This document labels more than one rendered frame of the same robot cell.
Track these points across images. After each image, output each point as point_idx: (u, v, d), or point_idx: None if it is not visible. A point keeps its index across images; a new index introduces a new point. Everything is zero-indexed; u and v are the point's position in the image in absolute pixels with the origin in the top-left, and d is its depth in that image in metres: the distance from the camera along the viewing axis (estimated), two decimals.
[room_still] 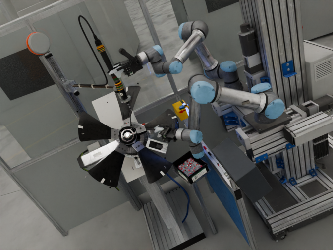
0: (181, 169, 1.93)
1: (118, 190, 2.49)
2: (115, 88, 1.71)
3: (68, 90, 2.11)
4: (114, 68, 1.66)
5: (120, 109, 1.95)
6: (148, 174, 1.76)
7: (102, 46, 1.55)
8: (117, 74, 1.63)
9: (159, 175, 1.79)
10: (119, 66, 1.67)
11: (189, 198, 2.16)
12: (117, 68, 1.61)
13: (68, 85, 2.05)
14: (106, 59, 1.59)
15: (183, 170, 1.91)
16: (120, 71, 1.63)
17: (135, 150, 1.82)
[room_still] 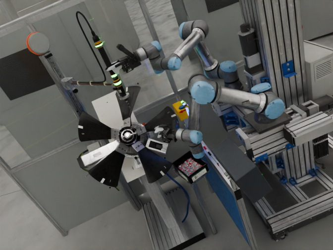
0: (181, 169, 1.93)
1: (118, 190, 2.49)
2: (114, 85, 1.70)
3: (66, 88, 2.09)
4: (112, 65, 1.65)
5: (120, 109, 1.95)
6: (148, 174, 1.76)
7: (100, 42, 1.54)
8: (115, 70, 1.62)
9: (159, 175, 1.79)
10: (117, 62, 1.66)
11: (189, 198, 2.16)
12: (115, 64, 1.60)
13: (66, 82, 2.04)
14: (104, 56, 1.57)
15: (183, 170, 1.91)
16: (118, 67, 1.62)
17: (135, 150, 1.82)
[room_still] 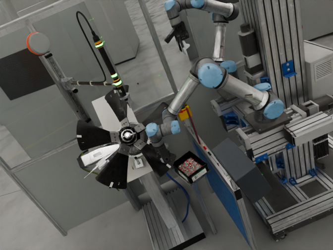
0: (181, 169, 1.93)
1: (118, 190, 2.49)
2: (114, 85, 1.70)
3: (66, 88, 2.09)
4: (179, 45, 1.97)
5: (149, 115, 1.93)
6: (102, 173, 1.77)
7: (100, 42, 1.54)
8: (186, 46, 1.91)
9: (107, 183, 1.78)
10: (178, 41, 1.95)
11: (189, 198, 2.16)
12: (181, 47, 1.90)
13: (66, 82, 2.04)
14: (104, 56, 1.58)
15: (183, 170, 1.91)
16: (184, 43, 1.90)
17: (118, 149, 1.82)
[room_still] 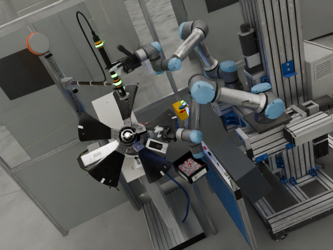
0: (181, 169, 1.93)
1: (118, 190, 2.49)
2: (114, 85, 1.70)
3: (66, 88, 2.09)
4: (112, 65, 1.66)
5: (153, 119, 1.93)
6: (96, 167, 1.77)
7: (100, 42, 1.54)
8: (117, 71, 1.61)
9: (98, 178, 1.79)
10: (118, 62, 1.67)
11: (189, 198, 2.16)
12: (117, 65, 1.59)
13: (66, 82, 2.04)
14: (104, 56, 1.58)
15: (183, 170, 1.91)
16: (120, 68, 1.62)
17: (116, 147, 1.82)
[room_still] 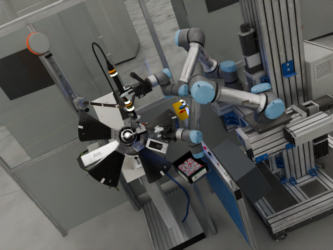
0: (181, 169, 1.93)
1: (118, 190, 2.49)
2: (126, 109, 1.79)
3: (78, 107, 2.18)
4: (125, 91, 1.74)
5: (153, 119, 1.93)
6: (96, 167, 1.77)
7: (114, 71, 1.63)
8: (128, 96, 1.71)
9: (98, 178, 1.79)
10: (130, 88, 1.75)
11: (189, 198, 2.16)
12: (128, 92, 1.70)
13: (78, 102, 2.13)
14: (118, 83, 1.67)
15: (183, 170, 1.91)
16: (131, 93, 1.72)
17: (116, 147, 1.82)
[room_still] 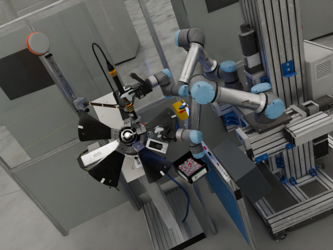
0: (181, 169, 1.93)
1: (118, 190, 2.49)
2: (126, 109, 1.79)
3: (78, 107, 2.19)
4: (126, 91, 1.75)
5: (153, 118, 1.93)
6: (96, 167, 1.77)
7: (114, 71, 1.63)
8: (129, 97, 1.71)
9: (98, 178, 1.79)
10: (130, 89, 1.76)
11: (189, 198, 2.16)
12: (128, 92, 1.70)
13: (78, 102, 2.13)
14: (118, 83, 1.67)
15: (183, 170, 1.91)
16: (132, 94, 1.72)
17: (116, 147, 1.82)
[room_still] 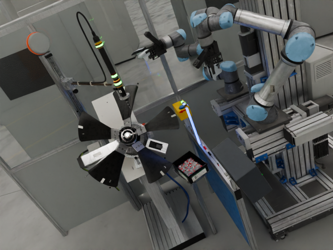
0: (181, 169, 1.93)
1: (118, 190, 2.49)
2: (114, 85, 1.70)
3: (66, 88, 2.09)
4: (138, 51, 1.71)
5: (153, 118, 1.92)
6: (96, 167, 1.77)
7: (100, 42, 1.54)
8: (145, 57, 1.64)
9: (98, 178, 1.79)
10: (144, 49, 1.71)
11: (189, 198, 2.16)
12: (145, 51, 1.63)
13: (66, 82, 2.04)
14: (104, 56, 1.58)
15: (183, 170, 1.91)
16: (147, 54, 1.65)
17: (116, 147, 1.82)
